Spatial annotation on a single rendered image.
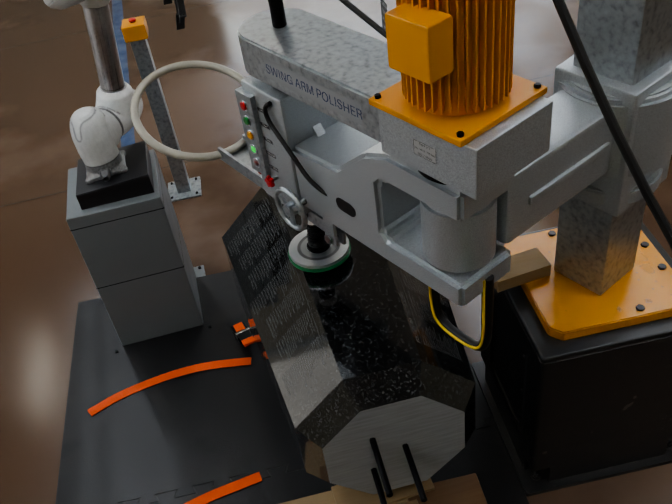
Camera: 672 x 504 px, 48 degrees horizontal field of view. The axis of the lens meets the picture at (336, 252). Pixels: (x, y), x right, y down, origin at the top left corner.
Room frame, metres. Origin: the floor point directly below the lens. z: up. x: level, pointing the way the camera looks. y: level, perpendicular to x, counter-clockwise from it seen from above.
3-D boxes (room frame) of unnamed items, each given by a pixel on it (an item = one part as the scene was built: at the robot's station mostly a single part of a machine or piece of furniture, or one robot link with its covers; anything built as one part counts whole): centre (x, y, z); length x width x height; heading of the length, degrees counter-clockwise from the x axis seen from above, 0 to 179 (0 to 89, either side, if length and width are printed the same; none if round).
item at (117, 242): (2.82, 0.92, 0.40); 0.50 x 0.50 x 0.80; 8
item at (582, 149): (1.73, -0.70, 1.41); 0.74 x 0.34 x 0.25; 124
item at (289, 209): (1.86, 0.09, 1.24); 0.15 x 0.10 x 0.15; 35
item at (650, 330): (1.84, -0.86, 0.37); 0.66 x 0.66 x 0.74; 4
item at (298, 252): (2.02, 0.06, 0.92); 0.21 x 0.21 x 0.01
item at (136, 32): (3.84, 0.85, 0.54); 0.20 x 0.20 x 1.09; 4
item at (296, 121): (1.96, 0.01, 1.36); 0.36 x 0.22 x 0.45; 35
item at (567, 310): (1.84, -0.86, 0.76); 0.49 x 0.49 x 0.05; 4
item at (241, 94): (2.02, 0.19, 1.41); 0.08 x 0.03 x 0.28; 35
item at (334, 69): (1.74, -0.14, 1.66); 0.96 x 0.25 x 0.17; 35
